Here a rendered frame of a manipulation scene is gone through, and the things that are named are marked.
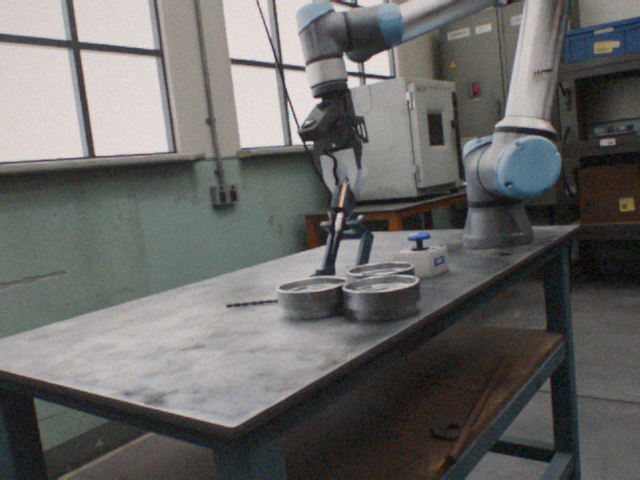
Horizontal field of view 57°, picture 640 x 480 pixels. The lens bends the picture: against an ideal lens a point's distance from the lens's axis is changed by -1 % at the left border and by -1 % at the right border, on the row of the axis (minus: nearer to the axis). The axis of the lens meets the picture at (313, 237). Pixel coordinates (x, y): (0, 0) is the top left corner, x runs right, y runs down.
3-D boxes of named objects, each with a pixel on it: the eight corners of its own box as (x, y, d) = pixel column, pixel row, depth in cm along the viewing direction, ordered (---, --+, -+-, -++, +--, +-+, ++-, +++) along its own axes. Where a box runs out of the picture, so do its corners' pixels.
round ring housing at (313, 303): (362, 311, 84) (359, 282, 83) (291, 325, 80) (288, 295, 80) (335, 299, 93) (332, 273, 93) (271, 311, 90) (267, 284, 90)
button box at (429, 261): (432, 278, 100) (429, 250, 100) (395, 278, 104) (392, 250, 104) (451, 269, 107) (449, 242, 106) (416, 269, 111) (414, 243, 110)
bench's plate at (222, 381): (236, 449, 49) (233, 427, 49) (-53, 367, 86) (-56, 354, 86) (580, 233, 144) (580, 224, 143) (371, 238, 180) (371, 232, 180)
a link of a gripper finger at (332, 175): (353, 199, 116) (348, 151, 115) (339, 201, 110) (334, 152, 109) (339, 200, 117) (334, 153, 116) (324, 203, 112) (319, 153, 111)
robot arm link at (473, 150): (510, 194, 136) (505, 135, 135) (536, 196, 123) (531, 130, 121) (459, 200, 135) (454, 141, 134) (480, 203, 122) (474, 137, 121)
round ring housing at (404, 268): (395, 283, 100) (393, 259, 99) (429, 292, 90) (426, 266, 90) (339, 294, 96) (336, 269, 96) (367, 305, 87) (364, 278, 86)
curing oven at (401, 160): (428, 202, 303) (416, 73, 296) (332, 208, 340) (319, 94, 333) (475, 190, 352) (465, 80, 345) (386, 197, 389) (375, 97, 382)
